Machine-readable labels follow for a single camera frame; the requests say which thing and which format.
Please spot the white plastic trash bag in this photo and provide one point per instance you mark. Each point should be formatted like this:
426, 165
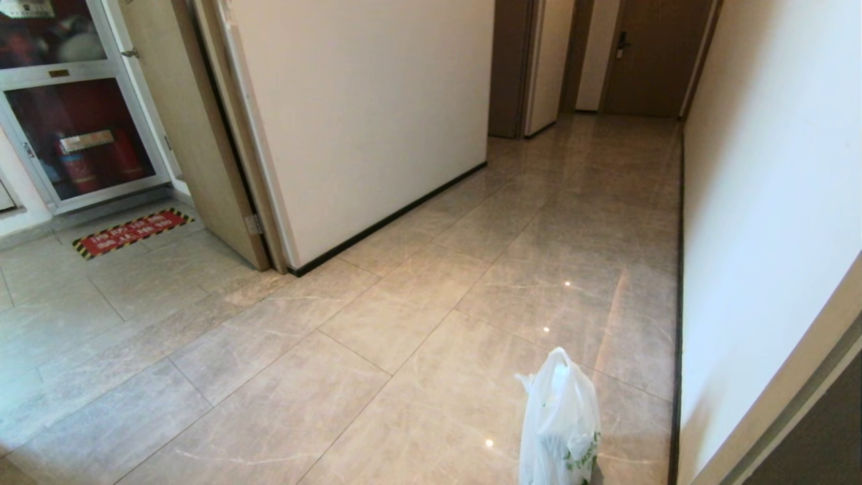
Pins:
559, 431

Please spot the metal door hinge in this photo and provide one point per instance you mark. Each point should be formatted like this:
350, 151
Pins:
253, 224

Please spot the beige wooden door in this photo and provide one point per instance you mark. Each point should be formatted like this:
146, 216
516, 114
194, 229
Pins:
195, 128

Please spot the brown wooden door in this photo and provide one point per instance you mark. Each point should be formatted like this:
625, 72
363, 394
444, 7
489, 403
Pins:
656, 57

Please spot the red floor warning sticker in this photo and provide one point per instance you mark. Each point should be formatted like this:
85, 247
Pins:
131, 232

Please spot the red fire extinguisher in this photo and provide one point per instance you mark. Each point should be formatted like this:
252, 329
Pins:
77, 165
128, 156

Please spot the glass cabinet door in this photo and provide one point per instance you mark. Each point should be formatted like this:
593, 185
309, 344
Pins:
84, 138

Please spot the fire equipment cabinet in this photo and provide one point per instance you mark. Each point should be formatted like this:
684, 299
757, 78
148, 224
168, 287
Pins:
81, 101

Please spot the dark door frame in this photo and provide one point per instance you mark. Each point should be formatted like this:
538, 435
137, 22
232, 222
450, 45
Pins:
801, 417

